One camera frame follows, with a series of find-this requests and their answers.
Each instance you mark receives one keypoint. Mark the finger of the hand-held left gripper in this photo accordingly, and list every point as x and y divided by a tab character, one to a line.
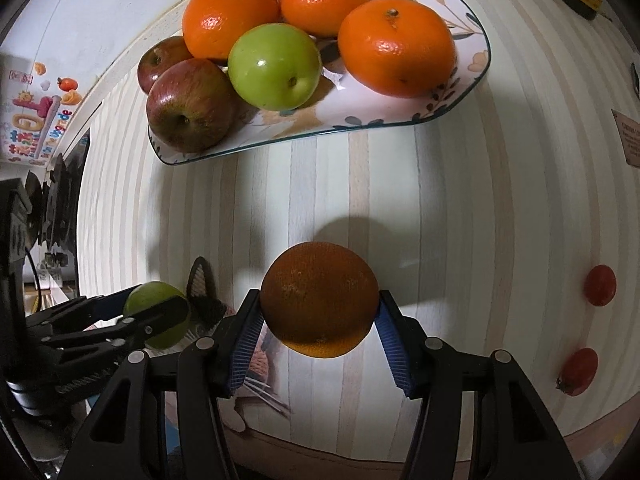
155	320
107	306

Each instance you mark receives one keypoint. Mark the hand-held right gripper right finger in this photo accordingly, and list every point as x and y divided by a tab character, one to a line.
392	345

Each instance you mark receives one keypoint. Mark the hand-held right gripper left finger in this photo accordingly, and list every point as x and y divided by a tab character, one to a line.
245	340

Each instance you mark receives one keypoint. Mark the green apple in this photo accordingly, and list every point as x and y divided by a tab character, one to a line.
145	297
274	66

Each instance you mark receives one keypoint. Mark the dark brownish orange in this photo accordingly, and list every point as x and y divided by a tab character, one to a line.
320	300

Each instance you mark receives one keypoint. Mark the red apple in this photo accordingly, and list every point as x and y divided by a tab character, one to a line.
190	105
160	62

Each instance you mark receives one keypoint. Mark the oval patterned ceramic plate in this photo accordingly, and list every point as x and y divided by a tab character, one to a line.
380	110

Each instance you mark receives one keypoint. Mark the large orange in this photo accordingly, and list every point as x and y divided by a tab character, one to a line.
397	47

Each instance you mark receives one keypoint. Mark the black gas stove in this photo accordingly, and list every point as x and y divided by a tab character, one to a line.
67	185

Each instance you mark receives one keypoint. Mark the striped tablecloth with cat print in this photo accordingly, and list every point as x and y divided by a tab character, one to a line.
450	210

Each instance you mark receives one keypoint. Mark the red cherry tomato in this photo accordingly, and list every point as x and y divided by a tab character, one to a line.
577	370
600	285

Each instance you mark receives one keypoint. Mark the colourful wall sticker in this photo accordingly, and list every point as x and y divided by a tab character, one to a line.
35	110

